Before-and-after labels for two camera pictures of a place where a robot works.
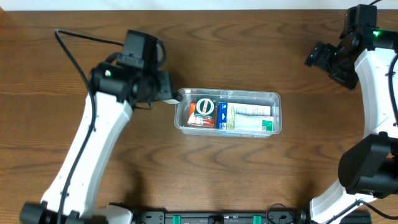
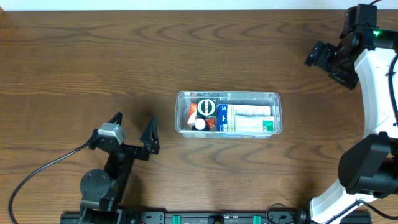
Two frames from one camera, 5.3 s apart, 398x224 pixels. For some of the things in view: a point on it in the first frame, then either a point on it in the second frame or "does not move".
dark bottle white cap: x=171 y=101 to x=201 y=124
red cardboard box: x=199 y=121 does not move
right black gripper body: x=321 y=55 does not move
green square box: x=205 y=107 does not move
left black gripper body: x=160 y=84 to x=142 y=153
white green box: x=249 y=122 does not move
